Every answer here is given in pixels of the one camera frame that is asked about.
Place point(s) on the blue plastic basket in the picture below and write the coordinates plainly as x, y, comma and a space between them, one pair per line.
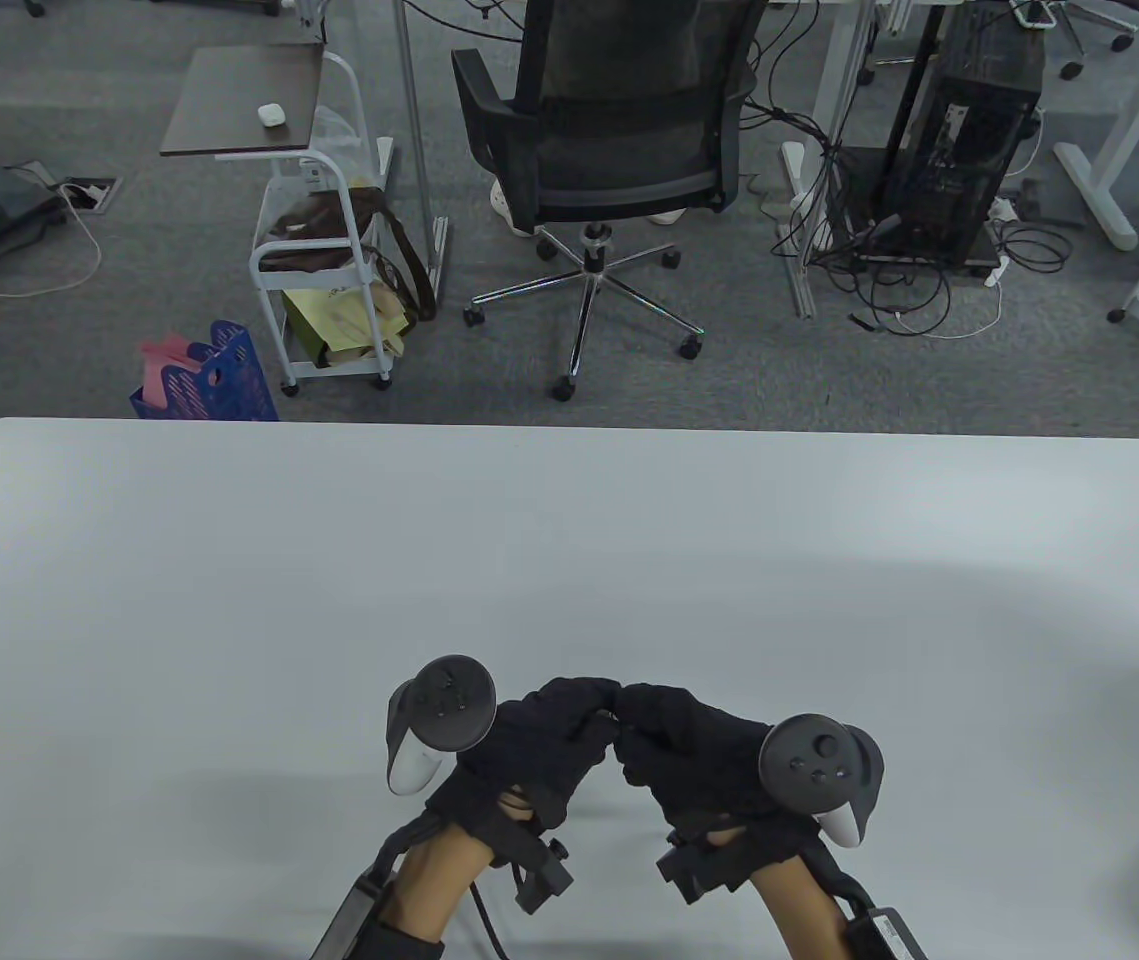
229, 385

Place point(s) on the floor socket box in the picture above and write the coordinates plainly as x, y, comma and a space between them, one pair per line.
89, 193

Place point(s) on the white cart with brown top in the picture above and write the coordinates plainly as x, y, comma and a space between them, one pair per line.
239, 100

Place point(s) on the person's left forearm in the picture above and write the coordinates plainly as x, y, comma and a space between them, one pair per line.
439, 880

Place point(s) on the white and black controller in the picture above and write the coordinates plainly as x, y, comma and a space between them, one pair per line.
809, 760
411, 768

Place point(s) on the person's left hand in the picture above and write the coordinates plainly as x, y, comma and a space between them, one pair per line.
539, 745

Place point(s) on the silver aluminium pole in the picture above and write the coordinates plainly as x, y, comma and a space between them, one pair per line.
414, 120

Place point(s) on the yellow-green paper bag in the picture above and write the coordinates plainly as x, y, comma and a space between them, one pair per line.
329, 315

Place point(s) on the black mesh office chair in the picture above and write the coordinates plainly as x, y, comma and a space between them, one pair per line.
619, 130

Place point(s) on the pink paper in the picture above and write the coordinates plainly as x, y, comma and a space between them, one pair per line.
164, 360

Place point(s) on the person's right hand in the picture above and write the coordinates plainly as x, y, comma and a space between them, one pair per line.
694, 755

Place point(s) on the black forearm pack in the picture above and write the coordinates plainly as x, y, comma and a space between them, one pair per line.
884, 935
354, 920

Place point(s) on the clear plastic bag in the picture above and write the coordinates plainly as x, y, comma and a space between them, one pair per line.
334, 130

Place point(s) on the grey office chair base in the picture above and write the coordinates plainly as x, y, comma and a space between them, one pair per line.
1070, 69

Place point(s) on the white power adapter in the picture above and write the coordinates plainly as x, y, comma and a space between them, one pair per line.
1002, 208

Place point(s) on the black computer tower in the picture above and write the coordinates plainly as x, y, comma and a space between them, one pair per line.
959, 150

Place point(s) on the person's right forearm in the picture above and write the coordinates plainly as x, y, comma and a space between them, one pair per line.
799, 905

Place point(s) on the white desk leg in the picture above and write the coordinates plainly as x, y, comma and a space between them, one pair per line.
841, 80
1094, 185

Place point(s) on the brown bag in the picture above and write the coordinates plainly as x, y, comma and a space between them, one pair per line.
314, 220

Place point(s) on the white earbud case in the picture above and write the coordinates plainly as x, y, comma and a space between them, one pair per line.
271, 115

